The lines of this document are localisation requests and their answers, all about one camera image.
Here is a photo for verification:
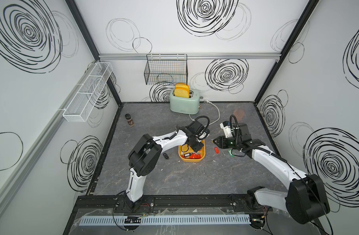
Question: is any black corner frame post right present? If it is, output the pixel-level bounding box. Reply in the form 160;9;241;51
254;0;320;105

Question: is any mint green toaster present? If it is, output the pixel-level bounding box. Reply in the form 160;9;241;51
170;90;200;115

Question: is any black corner frame post left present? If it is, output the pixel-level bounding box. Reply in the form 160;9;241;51
65;0;123;107

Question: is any orange toast slice back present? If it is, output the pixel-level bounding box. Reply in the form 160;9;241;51
175;83;189;89

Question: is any yellow plastic storage box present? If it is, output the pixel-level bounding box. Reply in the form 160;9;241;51
178;140;206;163

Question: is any white slotted cable duct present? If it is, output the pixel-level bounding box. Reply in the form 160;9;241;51
79;214;252;226

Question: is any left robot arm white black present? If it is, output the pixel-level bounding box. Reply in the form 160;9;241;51
124;119;210;209

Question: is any white mesh wall shelf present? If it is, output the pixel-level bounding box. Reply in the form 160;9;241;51
63;62;113;122

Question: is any black wire wall basket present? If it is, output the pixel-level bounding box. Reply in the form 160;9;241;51
144;53;188;85

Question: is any black corner frame post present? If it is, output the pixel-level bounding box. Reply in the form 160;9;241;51
254;0;320;105
65;0;123;107

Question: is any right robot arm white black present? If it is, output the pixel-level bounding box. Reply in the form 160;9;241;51
213;121;330;224

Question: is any aluminium wall rail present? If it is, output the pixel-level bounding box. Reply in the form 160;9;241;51
99;52;281;61
0;60;99;221

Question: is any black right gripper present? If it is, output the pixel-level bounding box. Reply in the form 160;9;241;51
212;135;241;149

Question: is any spice bottle black cap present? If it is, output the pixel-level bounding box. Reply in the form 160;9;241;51
125;113;134;126

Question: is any yellow toast slice front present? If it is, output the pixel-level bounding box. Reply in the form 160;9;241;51
174;87;190;99

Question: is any aluminium wall rail left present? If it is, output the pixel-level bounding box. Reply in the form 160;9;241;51
0;60;99;221

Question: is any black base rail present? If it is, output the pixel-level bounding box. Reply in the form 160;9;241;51
72;194;272;213

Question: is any white toaster power cable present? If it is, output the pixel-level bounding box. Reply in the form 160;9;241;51
189;99;221;126

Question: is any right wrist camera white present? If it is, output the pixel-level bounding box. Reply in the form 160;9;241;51
220;121;232;138

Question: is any aluminium wall rail back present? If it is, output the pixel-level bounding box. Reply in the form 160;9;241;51
99;52;281;61

